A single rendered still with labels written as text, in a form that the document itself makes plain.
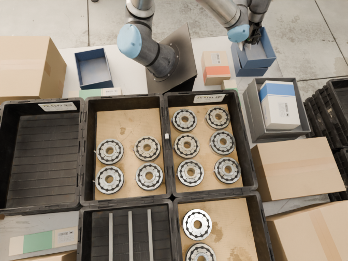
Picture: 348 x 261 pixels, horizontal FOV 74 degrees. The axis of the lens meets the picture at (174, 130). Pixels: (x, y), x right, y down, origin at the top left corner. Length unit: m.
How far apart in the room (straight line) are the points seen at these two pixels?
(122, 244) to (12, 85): 0.75
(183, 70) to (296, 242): 0.76
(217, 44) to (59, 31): 1.62
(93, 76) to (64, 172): 0.53
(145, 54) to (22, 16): 1.98
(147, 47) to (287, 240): 0.86
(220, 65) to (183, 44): 0.25
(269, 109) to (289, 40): 1.71
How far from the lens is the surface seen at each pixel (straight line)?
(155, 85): 1.10
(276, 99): 1.06
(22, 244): 1.08
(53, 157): 1.01
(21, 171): 1.04
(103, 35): 2.42
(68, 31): 2.53
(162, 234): 0.89
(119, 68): 1.28
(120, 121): 0.98
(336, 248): 1.01
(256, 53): 1.33
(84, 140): 0.87
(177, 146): 0.90
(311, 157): 1.07
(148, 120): 0.97
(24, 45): 1.22
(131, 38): 0.95
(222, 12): 0.83
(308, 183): 1.04
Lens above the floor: 1.72
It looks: 69 degrees down
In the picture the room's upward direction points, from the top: 9 degrees clockwise
